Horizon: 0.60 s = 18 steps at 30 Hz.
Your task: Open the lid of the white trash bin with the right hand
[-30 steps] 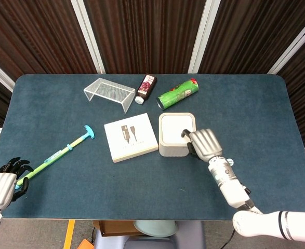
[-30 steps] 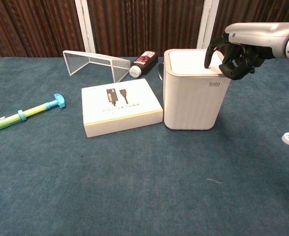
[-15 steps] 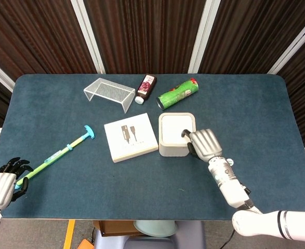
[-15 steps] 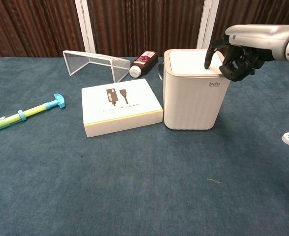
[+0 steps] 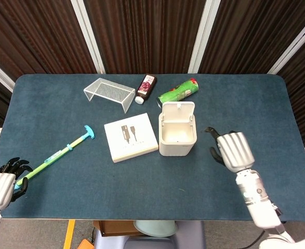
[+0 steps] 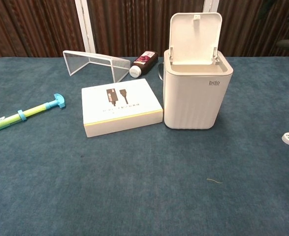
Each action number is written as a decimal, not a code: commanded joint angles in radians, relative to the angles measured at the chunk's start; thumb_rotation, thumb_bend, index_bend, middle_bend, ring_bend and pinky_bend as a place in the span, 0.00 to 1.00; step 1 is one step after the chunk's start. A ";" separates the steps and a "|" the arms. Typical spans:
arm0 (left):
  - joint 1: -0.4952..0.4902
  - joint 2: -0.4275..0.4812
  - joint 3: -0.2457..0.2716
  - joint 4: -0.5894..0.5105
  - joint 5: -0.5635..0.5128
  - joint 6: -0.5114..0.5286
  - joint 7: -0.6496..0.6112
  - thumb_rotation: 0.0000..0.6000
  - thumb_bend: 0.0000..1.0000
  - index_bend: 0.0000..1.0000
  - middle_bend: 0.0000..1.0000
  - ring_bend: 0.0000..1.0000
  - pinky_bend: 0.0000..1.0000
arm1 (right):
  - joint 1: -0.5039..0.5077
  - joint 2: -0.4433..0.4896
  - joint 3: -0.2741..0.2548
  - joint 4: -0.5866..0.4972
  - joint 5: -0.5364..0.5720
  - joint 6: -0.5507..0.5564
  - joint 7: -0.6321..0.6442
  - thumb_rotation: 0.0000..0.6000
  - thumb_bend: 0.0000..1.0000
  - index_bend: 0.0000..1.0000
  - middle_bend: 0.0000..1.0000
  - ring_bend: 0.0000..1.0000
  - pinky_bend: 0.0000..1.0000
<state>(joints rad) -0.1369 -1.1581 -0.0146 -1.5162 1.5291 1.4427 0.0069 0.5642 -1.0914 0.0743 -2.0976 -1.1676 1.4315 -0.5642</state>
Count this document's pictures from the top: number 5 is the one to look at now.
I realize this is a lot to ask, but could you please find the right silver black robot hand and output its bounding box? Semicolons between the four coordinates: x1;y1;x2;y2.
205;126;255;173

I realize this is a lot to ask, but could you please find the white lidded trash bin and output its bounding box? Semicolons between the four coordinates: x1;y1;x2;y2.
158;101;197;157

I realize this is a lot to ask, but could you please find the green cylindrical snack can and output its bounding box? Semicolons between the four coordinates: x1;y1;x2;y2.
156;78;200;107

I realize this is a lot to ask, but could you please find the green and blue hand pump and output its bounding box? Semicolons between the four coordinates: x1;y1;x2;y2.
14;124;96;190

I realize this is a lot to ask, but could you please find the blue felt table cover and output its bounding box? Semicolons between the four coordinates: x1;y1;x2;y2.
0;74;305;221

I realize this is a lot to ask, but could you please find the orange object on floor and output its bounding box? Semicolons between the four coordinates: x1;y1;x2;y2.
77;238;95;249

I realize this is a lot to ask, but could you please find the white flat product box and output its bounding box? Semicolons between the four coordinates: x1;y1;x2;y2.
104;113;159;163

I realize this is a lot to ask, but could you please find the dark bottle with white cap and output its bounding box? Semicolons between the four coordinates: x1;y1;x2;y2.
135;74;157;105

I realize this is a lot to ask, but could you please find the brown cardboard box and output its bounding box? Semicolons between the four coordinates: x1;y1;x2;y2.
92;220;142;237

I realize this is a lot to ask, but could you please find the white wire mesh rack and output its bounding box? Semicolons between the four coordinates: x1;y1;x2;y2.
83;77;136;114

